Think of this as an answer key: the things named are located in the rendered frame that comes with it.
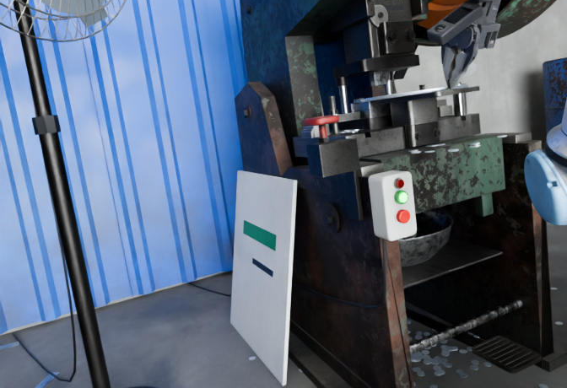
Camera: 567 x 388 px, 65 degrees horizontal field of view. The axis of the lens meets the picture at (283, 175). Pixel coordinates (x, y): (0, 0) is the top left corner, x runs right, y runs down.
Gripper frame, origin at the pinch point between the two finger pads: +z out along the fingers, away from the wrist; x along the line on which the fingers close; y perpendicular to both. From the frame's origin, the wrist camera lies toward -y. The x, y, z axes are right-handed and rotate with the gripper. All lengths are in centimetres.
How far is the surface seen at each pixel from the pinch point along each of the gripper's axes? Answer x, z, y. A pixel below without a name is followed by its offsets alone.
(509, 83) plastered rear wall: 122, 59, 203
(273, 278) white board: 19, 66, -32
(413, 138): 3.6, 15.3, -3.4
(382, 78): 24.5, 6.5, 1.3
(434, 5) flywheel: 46, -9, 38
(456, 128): 5.8, 16.1, 14.3
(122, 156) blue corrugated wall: 121, 68, -59
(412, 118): 5.8, 10.7, -3.3
